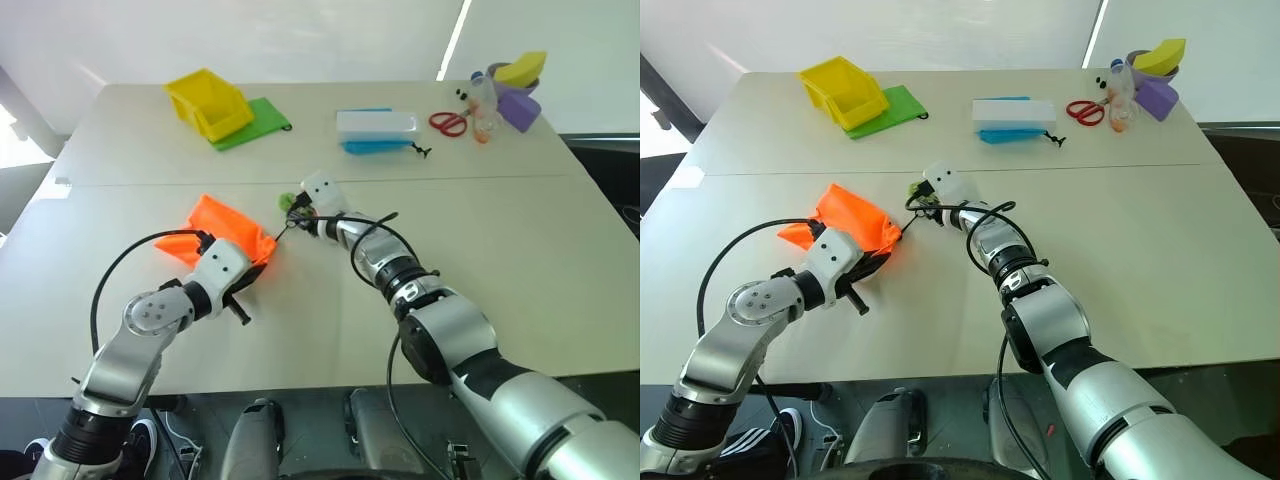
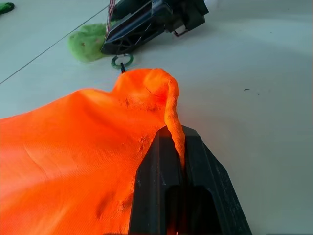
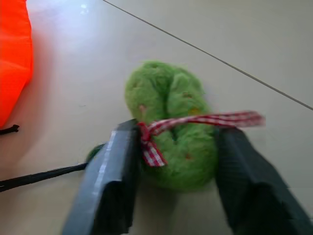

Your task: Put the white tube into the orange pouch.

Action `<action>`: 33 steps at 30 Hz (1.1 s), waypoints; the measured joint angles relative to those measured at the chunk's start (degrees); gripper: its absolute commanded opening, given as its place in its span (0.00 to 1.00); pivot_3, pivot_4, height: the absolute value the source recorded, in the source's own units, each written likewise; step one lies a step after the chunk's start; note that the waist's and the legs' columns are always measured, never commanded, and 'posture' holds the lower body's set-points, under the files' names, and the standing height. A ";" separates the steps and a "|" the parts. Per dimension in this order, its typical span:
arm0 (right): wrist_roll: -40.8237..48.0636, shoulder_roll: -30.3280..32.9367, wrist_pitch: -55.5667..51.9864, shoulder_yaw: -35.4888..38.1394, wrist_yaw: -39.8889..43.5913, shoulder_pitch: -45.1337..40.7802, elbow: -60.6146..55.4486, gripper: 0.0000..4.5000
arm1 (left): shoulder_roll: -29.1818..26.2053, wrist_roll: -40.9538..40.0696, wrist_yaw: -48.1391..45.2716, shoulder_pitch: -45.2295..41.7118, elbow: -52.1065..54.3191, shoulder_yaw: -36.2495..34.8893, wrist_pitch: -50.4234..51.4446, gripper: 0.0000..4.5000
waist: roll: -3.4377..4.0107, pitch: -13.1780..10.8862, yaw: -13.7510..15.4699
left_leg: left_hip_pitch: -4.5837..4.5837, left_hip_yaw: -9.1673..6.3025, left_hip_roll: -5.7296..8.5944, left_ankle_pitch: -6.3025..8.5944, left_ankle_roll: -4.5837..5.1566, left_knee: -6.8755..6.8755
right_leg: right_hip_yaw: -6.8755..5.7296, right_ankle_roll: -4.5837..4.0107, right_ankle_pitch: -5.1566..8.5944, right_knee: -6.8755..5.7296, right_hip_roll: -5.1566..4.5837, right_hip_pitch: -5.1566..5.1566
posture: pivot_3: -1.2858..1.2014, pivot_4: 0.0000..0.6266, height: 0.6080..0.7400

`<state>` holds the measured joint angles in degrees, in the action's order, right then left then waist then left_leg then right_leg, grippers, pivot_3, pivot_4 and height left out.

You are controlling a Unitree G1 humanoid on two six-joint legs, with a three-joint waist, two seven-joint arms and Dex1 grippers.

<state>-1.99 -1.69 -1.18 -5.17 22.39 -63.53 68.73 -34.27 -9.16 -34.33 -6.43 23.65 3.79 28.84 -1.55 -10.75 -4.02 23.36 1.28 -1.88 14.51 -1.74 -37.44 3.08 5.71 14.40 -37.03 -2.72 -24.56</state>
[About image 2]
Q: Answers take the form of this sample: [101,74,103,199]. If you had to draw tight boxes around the green mesh pouch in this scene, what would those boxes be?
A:
[68,23,116,63]

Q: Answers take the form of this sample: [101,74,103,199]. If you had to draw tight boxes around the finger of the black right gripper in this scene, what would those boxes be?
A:
[111,0,157,27]
[100,10,172,56]

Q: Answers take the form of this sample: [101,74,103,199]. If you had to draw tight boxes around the bright green object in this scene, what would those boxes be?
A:
[0,2,15,15]

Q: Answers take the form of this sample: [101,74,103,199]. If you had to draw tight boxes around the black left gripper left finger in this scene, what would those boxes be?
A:
[128,126,184,235]

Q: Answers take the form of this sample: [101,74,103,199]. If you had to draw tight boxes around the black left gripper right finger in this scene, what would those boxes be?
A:
[180,125,253,235]

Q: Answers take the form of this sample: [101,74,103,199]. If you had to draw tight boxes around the red and white striped cord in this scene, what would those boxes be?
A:
[105,0,117,35]

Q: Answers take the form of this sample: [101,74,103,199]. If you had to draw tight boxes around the orange fabric pouch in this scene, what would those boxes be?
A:
[0,67,186,235]

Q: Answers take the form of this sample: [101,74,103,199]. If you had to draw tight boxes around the green ring with black cord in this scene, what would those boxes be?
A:
[111,54,135,74]

